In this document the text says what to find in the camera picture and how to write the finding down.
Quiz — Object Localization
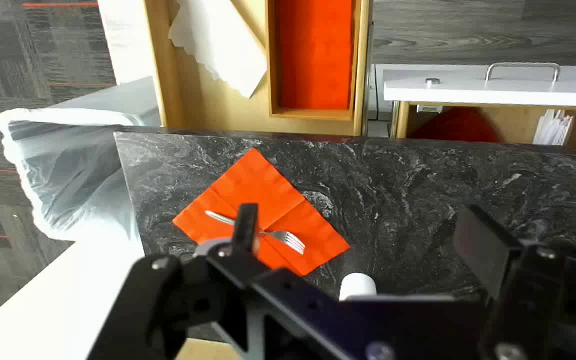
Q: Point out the large wooden drawer white front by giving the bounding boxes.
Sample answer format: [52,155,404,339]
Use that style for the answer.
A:
[144,0,374,138]

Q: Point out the white packets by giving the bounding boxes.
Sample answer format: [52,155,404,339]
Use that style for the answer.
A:
[532,109,576,148]

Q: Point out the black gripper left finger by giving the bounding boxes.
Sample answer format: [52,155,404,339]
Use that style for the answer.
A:
[88,202,262,360]

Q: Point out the red object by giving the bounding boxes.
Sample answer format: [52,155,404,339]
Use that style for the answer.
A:
[410,106,504,144]

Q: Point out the wooden organizer box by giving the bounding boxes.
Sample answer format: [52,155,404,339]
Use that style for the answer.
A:
[266,0,372,124]

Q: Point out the small drawer with metal handle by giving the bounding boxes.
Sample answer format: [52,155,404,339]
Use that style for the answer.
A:
[365,61,576,150]

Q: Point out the white paper towel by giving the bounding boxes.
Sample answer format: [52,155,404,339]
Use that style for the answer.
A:
[165,0,269,101]

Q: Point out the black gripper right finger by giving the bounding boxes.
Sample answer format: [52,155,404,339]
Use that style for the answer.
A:
[453,202,576,360]

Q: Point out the clear plastic trash bag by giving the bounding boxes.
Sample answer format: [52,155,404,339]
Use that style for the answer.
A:
[0,77,164,245]

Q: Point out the white base cabinet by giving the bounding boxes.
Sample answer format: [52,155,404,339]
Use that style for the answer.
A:
[0,229,147,360]

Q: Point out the white mug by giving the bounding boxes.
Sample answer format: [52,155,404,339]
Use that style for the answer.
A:
[338,271,378,303]

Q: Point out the square orange paper napkin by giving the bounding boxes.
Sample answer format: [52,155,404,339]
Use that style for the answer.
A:
[171,147,351,278]

